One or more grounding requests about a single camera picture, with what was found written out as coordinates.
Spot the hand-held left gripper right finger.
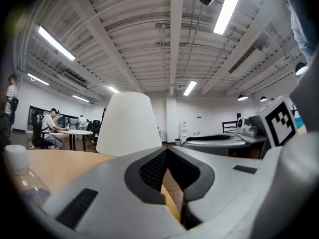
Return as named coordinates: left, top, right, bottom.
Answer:
left=166, top=145, right=265, bottom=234

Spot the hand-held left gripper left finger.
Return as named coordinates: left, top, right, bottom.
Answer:
left=41, top=147, right=186, bottom=239

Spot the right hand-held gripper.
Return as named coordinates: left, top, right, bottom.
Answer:
left=181, top=95, right=299, bottom=156

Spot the white table lamp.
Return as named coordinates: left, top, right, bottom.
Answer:
left=96, top=91, right=162, bottom=157

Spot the clear plastic water bottle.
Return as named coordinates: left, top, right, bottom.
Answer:
left=3, top=144, right=52, bottom=209

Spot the black metal railing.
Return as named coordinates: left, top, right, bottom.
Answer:
left=221, top=120, right=239, bottom=134

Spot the white water dispenser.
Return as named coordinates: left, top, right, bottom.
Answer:
left=179, top=121, right=188, bottom=144

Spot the black office chair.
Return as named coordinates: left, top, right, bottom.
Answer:
left=87, top=119, right=102, bottom=144
left=31, top=111, right=50, bottom=149

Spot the beige round table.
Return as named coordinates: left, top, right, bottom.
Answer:
left=51, top=129, right=94, bottom=151

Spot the ceiling air conditioner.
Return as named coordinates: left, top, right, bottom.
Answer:
left=61, top=71, right=88, bottom=89
left=228, top=45, right=267, bottom=79

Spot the dark window panel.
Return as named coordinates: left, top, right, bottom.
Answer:
left=27, top=105, right=80, bottom=131

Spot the black backpack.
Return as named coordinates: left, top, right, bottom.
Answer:
left=8, top=97, right=19, bottom=125

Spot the person's denim clothing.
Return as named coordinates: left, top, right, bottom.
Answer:
left=286, top=0, right=317, bottom=64

